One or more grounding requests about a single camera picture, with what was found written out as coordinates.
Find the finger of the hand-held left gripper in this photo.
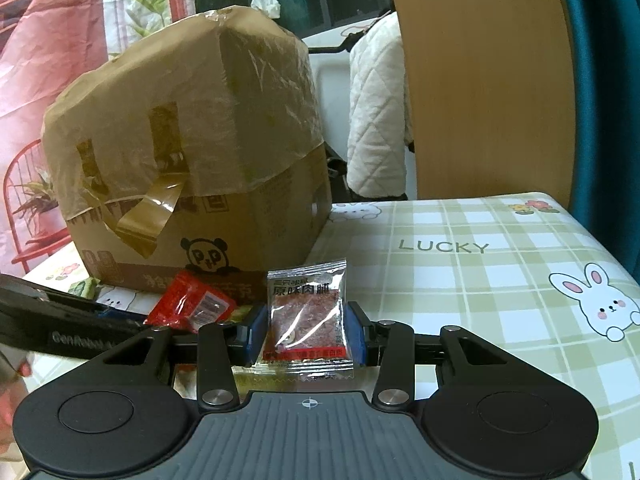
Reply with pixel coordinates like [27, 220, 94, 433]
[94, 302, 153, 334]

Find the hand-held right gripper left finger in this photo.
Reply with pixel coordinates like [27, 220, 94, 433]
[102, 305, 269, 412]

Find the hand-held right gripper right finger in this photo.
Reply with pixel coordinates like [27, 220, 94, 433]
[342, 301, 507, 409]

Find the clear dried meat packet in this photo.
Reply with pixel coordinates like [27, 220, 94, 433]
[254, 258, 355, 382]

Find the red snack packet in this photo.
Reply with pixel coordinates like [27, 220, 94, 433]
[144, 269, 237, 334]

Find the green plaid rabbit tablecloth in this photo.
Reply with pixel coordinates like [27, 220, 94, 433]
[20, 191, 640, 480]

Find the taped cardboard box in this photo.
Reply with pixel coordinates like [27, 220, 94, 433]
[40, 5, 335, 293]

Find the white quilted jacket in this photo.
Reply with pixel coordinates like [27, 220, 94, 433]
[348, 11, 416, 201]

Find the wooden chair back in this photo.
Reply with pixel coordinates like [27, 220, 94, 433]
[383, 0, 576, 208]

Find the red white plant-print curtain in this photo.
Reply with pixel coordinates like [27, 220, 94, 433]
[0, 0, 198, 276]

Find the crumpled white tissue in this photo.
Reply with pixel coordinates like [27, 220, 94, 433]
[250, 0, 284, 21]

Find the teal cloth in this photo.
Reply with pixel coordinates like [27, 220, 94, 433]
[550, 0, 640, 281]

